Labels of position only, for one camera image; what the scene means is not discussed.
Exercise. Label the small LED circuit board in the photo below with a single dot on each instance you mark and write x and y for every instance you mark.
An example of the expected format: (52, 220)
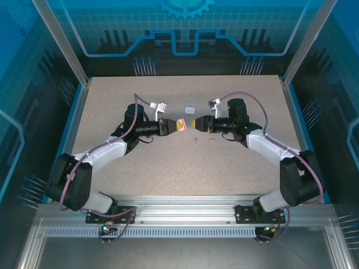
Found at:
(108, 229)
(270, 229)

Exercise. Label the white earbud charging case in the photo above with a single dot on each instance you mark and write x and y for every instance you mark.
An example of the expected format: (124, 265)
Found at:
(189, 110)

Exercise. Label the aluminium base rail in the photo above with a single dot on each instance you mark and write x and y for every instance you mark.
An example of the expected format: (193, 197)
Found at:
(185, 208)

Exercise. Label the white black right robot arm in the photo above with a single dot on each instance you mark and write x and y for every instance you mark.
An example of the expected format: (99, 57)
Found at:
(266, 145)

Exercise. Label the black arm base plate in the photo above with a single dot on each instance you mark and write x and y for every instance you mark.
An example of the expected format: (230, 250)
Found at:
(127, 213)
(243, 214)

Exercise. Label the aluminium frame post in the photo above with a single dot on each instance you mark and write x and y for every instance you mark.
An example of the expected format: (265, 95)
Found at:
(310, 36)
(60, 36)

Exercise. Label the blue aluminium table side rail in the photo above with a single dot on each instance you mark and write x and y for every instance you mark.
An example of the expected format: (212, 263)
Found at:
(70, 126)
(301, 126)

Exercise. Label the pink earbud charging case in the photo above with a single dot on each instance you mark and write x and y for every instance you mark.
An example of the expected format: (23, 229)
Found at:
(183, 121)

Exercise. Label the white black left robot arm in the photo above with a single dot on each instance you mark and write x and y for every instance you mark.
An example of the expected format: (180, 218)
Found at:
(103, 151)

